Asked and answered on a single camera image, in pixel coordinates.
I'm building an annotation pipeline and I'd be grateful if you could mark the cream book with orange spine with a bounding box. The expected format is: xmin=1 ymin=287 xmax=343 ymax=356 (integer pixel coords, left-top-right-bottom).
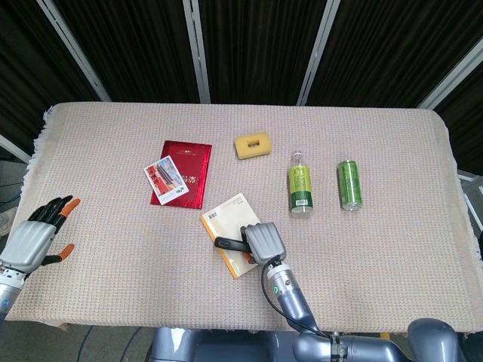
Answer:
xmin=199 ymin=192 xmax=261 ymax=280

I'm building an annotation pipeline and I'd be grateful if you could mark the white metal frame post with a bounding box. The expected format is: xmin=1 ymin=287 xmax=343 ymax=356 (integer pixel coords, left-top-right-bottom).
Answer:
xmin=182 ymin=0 xmax=211 ymax=104
xmin=36 ymin=0 xmax=112 ymax=103
xmin=296 ymin=0 xmax=342 ymax=106
xmin=417 ymin=36 xmax=483 ymax=110

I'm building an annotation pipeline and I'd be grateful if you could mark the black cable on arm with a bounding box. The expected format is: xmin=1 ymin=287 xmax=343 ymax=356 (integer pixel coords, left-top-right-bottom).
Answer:
xmin=260 ymin=255 xmax=328 ymax=339

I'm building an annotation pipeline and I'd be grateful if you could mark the green drink can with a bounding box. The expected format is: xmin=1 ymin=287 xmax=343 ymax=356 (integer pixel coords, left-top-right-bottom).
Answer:
xmin=336 ymin=159 xmax=364 ymax=212

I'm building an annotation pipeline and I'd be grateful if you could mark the beige woven tablecloth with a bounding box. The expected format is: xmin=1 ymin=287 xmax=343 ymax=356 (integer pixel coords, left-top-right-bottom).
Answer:
xmin=0 ymin=101 xmax=483 ymax=339

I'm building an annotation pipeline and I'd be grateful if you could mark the yellow sponge with hole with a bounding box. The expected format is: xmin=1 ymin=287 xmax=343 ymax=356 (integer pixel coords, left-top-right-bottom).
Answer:
xmin=233 ymin=130 xmax=273 ymax=161

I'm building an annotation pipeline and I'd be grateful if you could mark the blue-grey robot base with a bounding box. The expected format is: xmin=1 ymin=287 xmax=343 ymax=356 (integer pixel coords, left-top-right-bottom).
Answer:
xmin=149 ymin=327 xmax=303 ymax=362

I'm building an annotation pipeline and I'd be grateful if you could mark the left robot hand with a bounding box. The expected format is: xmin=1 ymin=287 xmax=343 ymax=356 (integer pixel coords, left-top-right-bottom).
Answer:
xmin=0 ymin=195 xmax=82 ymax=281

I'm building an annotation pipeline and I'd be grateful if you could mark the clear bottle with green label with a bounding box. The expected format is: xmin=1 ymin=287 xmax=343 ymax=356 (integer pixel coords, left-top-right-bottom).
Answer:
xmin=288 ymin=149 xmax=315 ymax=219

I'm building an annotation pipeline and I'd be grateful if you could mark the black clip device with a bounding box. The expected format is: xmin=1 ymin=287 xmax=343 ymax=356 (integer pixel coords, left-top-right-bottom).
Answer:
xmin=214 ymin=235 xmax=250 ymax=253

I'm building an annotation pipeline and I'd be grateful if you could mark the photo postcard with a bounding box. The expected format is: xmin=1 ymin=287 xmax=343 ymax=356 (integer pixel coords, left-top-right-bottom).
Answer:
xmin=143 ymin=157 xmax=189 ymax=206

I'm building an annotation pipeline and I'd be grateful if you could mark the red booklet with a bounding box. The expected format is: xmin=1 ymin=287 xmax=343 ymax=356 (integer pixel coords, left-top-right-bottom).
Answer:
xmin=149 ymin=140 xmax=213 ymax=210

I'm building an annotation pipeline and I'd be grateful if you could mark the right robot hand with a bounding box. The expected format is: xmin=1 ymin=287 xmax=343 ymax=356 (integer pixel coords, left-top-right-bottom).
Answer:
xmin=239 ymin=222 xmax=287 ymax=267

